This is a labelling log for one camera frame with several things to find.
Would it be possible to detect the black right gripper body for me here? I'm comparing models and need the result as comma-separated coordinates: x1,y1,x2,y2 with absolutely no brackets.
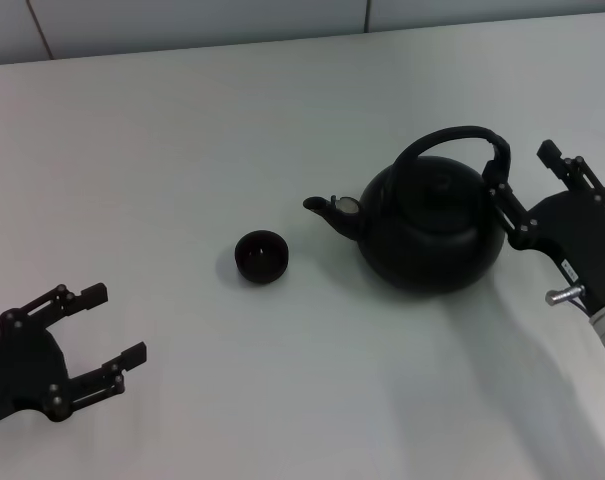
506,189,605,314

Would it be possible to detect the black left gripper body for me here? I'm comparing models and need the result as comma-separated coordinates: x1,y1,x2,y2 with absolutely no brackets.
0,308,77,431

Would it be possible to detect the black teapot with arched handle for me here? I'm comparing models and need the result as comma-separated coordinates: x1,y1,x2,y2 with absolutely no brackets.
302,124,512,302

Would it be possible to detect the small dark teacup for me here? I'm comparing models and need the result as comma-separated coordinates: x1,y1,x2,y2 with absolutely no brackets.
234,228,290,286

